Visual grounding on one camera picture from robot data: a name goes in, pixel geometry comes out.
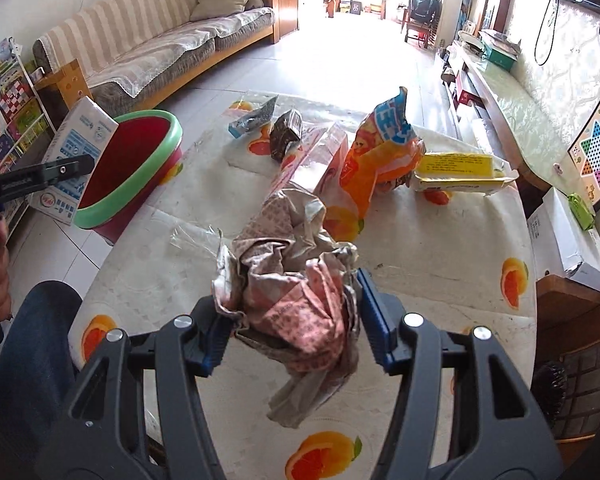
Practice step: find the green folded pouch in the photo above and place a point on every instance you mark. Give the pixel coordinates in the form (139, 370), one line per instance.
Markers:
(581, 212)

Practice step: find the children book rack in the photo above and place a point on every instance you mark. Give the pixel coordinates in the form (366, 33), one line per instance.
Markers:
(25, 127)

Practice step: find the orange print tablecloth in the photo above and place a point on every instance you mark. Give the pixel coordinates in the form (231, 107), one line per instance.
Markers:
(221, 226)

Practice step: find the wooden chair with clothes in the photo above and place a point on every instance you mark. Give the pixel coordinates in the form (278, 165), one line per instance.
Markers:
(421, 20)

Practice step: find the long tv cabinet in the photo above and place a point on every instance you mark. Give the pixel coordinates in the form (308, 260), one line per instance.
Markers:
(530, 141)

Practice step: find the orange blue snack bag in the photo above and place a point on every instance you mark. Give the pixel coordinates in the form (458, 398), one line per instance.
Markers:
(386, 147)

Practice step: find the pink brown paper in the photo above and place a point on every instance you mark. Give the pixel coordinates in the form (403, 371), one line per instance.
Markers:
(291, 291)

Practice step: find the blue grey snack packet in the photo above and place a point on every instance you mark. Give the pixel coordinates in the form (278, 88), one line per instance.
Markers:
(253, 116)

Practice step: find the white cardboard box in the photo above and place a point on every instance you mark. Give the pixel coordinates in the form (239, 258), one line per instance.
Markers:
(560, 247)

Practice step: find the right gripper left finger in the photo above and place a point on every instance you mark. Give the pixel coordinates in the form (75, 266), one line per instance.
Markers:
(101, 431)

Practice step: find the blue white milk carton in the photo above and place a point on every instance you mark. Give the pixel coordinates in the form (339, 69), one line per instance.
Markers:
(74, 152)

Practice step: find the striped covered wooden sofa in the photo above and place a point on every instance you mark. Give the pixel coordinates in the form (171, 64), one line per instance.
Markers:
(133, 54)

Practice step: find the chinese checkers board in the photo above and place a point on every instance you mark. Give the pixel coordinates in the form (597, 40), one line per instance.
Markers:
(585, 155)

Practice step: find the green box on cabinet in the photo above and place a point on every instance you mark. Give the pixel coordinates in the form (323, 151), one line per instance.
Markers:
(499, 58)

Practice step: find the dark brown small packet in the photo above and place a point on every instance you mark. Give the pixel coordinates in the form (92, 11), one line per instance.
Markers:
(287, 130)

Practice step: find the long yellow box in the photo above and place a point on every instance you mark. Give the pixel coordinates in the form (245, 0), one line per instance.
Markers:
(462, 172)

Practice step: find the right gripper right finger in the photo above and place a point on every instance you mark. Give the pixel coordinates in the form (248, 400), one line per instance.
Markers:
(498, 430)

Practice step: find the red bin green rim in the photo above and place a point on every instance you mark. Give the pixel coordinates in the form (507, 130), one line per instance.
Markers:
(144, 152)

